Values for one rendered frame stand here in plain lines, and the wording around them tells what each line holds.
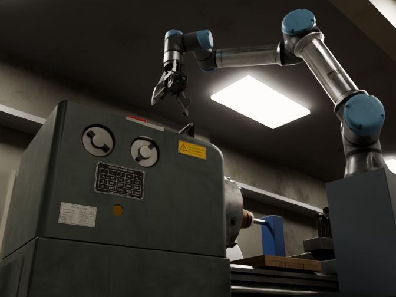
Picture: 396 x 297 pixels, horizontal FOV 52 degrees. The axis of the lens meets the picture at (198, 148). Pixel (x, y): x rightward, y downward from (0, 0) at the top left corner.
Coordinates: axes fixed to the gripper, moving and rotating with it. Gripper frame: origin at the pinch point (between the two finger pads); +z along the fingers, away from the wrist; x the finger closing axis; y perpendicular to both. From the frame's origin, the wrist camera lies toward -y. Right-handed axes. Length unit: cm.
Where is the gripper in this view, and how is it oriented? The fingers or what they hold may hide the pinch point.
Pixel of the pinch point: (169, 112)
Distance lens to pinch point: 154.5
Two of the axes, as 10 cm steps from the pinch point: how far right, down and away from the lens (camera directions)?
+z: 0.0, 9.2, -4.0
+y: 5.5, -3.3, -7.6
